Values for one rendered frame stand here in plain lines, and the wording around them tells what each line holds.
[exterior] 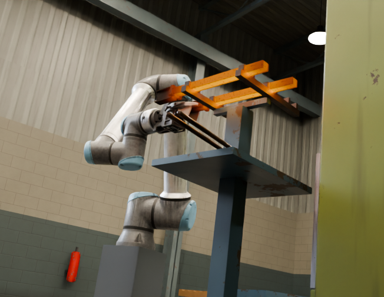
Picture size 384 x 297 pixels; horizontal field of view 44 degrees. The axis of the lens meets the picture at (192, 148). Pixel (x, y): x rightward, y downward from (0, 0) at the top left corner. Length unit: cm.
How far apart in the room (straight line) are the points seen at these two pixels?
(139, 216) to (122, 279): 30
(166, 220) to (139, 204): 16
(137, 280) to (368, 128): 131
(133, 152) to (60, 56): 764
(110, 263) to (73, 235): 650
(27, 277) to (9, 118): 265
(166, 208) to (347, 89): 117
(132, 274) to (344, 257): 120
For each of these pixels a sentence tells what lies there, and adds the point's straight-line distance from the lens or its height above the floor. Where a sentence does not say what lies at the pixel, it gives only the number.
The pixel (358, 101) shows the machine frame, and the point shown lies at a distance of 132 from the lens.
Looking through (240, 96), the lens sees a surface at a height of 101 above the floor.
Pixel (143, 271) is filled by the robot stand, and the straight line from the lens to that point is 224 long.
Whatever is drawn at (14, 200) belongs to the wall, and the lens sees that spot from 844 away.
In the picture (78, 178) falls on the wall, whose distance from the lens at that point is 890.
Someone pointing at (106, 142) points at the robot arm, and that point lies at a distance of 183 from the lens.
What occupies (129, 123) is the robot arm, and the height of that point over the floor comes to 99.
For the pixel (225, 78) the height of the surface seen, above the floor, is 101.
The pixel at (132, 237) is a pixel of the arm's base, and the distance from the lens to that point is 228.
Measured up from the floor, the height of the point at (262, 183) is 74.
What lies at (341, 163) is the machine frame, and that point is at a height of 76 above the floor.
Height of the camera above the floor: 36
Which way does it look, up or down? 19 degrees up
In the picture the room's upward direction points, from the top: 8 degrees clockwise
